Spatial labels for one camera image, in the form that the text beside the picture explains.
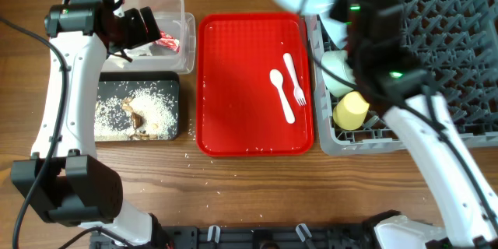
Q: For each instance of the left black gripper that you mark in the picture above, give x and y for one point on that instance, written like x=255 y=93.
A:
x=140 y=36

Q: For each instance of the red snack wrapper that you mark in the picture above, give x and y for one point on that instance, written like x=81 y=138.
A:
x=168 y=41

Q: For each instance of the rice and food leftovers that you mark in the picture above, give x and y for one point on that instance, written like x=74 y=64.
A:
x=148 y=113

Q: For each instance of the white plastic spoon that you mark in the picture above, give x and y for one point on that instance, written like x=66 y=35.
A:
x=277 y=81

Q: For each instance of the white plastic fork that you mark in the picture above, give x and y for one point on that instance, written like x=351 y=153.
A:
x=297 y=91

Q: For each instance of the light blue bowl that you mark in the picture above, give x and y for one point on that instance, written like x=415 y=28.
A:
x=337 y=31

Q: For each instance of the mint green bowl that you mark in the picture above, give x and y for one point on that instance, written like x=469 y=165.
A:
x=335 y=63

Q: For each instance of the yellow plastic cup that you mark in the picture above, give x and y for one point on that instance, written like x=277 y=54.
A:
x=350 y=113

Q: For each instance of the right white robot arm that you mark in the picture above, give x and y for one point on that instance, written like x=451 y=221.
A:
x=390 y=77

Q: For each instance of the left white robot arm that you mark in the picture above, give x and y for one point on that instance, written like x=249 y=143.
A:
x=63 y=181

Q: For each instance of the clear plastic waste bin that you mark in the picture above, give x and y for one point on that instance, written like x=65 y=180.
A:
x=172 y=19

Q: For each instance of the black food waste tray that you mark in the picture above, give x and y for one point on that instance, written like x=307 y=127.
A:
x=155 y=85

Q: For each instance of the grey dishwasher rack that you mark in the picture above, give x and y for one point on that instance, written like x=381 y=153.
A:
x=457 y=41

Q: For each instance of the red serving tray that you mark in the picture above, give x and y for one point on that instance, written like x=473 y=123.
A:
x=239 y=112

